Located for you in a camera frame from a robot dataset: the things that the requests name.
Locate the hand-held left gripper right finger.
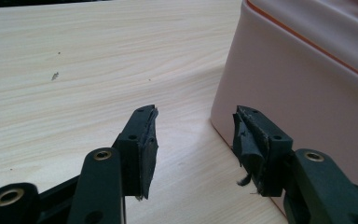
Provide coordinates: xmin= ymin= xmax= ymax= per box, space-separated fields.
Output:
xmin=231 ymin=105 xmax=295 ymax=198

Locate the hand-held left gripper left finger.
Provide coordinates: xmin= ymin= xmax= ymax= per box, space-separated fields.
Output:
xmin=112 ymin=104 xmax=159 ymax=201

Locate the pink plastic box with lid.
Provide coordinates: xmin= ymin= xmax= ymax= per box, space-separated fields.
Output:
xmin=210 ymin=0 xmax=358 ymax=218

